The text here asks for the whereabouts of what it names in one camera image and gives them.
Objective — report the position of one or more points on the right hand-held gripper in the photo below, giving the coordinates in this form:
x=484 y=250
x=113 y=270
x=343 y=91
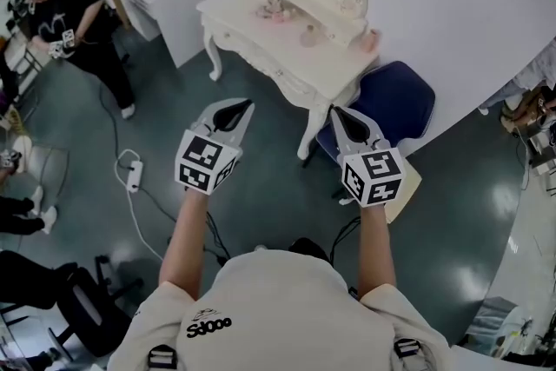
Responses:
x=373 y=178

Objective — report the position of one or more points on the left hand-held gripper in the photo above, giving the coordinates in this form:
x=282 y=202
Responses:
x=204 y=163

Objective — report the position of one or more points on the pink cup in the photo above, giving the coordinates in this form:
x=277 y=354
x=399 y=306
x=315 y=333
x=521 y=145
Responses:
x=371 y=41

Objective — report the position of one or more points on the person's left forearm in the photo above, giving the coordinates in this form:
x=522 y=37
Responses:
x=184 y=239

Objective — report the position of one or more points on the person's right forearm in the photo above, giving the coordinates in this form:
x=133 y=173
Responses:
x=375 y=247

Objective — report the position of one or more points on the white dressing table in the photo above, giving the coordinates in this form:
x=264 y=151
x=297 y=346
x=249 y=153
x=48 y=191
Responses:
x=269 y=41

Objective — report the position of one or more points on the blue upholstered chair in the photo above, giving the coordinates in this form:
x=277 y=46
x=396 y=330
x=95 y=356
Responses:
x=391 y=100

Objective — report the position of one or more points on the beige board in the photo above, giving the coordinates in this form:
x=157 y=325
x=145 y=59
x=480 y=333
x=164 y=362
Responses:
x=405 y=195

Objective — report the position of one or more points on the white power strip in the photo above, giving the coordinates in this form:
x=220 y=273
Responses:
x=134 y=176

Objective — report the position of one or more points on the white cabinet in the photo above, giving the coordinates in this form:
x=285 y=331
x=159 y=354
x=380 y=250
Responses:
x=169 y=21

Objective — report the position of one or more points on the pink flower bouquet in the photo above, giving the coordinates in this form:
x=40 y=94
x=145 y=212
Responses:
x=273 y=9

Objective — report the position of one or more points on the person's black trousers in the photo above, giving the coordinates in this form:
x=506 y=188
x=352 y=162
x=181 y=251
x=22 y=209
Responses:
x=309 y=249

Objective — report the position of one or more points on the person's white shirt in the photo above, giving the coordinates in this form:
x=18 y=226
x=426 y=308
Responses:
x=282 y=308

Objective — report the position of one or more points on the black office chair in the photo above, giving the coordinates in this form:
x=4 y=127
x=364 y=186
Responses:
x=82 y=308

